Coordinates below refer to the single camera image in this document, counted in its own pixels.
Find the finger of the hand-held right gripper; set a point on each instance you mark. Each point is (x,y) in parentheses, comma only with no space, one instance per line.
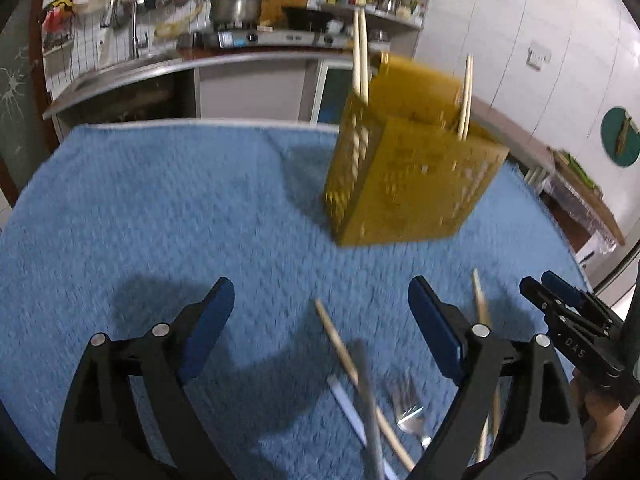
(565,290)
(542,300)

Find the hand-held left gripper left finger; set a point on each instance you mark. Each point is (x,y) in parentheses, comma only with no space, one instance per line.
(210,330)

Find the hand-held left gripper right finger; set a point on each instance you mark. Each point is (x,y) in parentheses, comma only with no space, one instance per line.
(435,325)

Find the metal spoon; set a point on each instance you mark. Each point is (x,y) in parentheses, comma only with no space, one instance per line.
(367,410)

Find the yellow perforated utensil holder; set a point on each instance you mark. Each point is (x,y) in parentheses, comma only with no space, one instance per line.
(410,185)

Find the person's right hand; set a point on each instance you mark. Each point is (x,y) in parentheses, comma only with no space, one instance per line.
(597,415)

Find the wooden side table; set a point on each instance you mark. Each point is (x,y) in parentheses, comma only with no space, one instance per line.
(590,210)

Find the blue knitted blanket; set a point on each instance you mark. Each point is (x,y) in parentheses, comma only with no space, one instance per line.
(175,210)

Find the green vegetables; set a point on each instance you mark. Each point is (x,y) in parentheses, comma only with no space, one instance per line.
(575,165)

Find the green round board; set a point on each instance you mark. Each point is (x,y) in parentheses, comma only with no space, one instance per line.
(612,135)

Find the kitchen counter with stove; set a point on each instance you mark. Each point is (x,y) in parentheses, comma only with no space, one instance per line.
(240,80)

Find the steel sink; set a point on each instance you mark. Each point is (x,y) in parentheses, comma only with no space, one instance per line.
(135,67)

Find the small metal cup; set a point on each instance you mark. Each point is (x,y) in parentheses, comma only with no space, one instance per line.
(186,41)

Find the wooden framed glass door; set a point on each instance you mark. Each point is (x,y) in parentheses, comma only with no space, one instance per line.
(20,110)

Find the steel gas stove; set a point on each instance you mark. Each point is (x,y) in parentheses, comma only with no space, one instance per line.
(260,37)

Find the small white bottle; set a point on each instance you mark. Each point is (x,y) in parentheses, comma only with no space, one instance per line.
(103,50)

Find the steel faucet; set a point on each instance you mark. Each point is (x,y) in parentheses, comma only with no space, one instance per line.
(134,30)

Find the steel cooking pot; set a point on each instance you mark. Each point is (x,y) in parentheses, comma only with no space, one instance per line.
(235,7)

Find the black wok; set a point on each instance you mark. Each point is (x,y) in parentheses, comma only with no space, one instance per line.
(307,17)

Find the red yellow cloth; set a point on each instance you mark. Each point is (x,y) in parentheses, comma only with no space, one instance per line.
(57,12)

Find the long wall counter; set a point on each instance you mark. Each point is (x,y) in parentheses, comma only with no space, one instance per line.
(525,145)

